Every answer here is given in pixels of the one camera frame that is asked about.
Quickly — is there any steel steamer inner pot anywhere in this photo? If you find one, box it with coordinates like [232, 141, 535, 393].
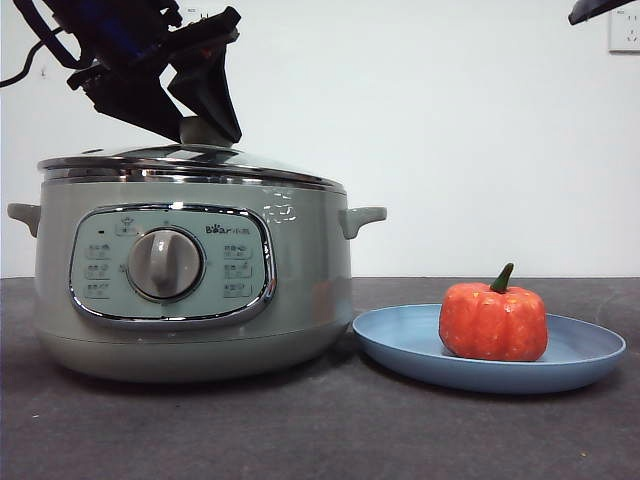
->
[42, 168, 346, 194]

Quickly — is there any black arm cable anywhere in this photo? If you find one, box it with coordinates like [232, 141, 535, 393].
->
[0, 28, 69, 89]

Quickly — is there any grey steamer control dial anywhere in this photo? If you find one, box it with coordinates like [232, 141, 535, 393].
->
[127, 229, 207, 304]

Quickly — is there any light blue round plate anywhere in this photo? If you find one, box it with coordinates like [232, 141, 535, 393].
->
[351, 302, 628, 396]

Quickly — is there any glass lid with grey-green knob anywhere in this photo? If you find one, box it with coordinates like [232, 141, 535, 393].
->
[37, 114, 346, 191]

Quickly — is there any orange toy pumpkin green stem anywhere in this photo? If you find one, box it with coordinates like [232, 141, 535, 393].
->
[438, 262, 550, 362]

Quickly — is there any grey-green electric steamer pot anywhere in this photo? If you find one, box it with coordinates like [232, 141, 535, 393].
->
[5, 180, 389, 385]

